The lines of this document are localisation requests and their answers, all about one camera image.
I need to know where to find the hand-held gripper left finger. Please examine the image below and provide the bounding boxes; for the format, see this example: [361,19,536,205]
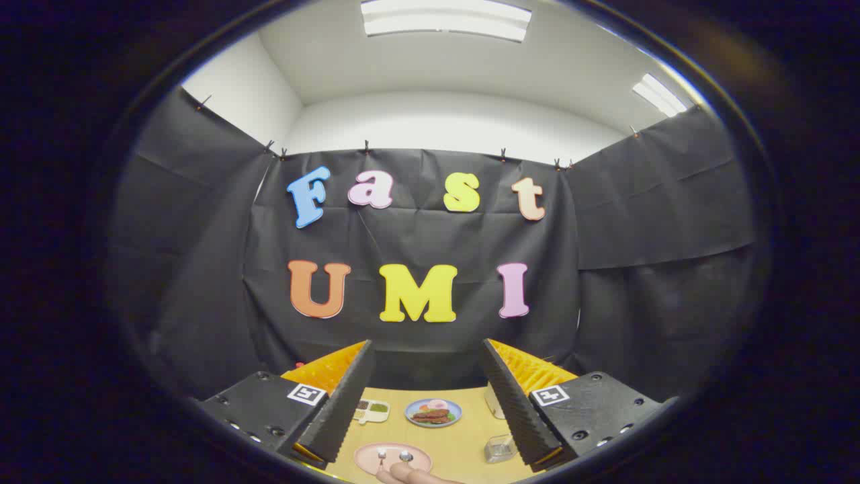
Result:
[198,339,376,470]

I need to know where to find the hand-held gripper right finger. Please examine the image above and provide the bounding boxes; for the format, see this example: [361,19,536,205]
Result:
[478,338,673,473]

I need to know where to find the white divided tray with grains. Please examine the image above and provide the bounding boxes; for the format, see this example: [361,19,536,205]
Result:
[353,399,390,425]

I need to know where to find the blue plate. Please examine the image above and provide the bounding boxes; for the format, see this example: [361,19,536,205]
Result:
[404,398,463,428]

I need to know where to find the pink round plate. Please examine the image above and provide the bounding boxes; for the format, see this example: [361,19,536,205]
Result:
[354,442,433,477]

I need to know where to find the black backdrop cloth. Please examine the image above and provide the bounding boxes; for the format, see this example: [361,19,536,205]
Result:
[107,87,757,404]

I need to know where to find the long ceiling light panel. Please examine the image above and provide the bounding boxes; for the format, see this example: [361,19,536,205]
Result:
[632,73,688,118]
[361,0,533,42]

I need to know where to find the metal wire basket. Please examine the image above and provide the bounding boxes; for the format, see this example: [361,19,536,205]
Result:
[484,434,518,464]

